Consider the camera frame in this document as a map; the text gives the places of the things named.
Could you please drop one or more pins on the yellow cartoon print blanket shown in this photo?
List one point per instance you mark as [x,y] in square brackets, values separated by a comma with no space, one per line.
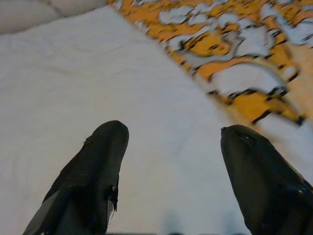
[244,106]

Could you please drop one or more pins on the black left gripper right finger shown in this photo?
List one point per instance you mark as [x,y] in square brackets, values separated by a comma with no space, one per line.
[264,181]

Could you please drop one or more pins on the white quilted mattress pad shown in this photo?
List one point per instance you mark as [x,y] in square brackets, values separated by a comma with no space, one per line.
[73,98]

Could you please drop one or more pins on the beige knotted long pillow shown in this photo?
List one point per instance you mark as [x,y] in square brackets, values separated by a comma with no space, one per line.
[24,14]

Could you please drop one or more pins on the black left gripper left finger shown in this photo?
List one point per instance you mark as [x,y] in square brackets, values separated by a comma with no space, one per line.
[88,176]

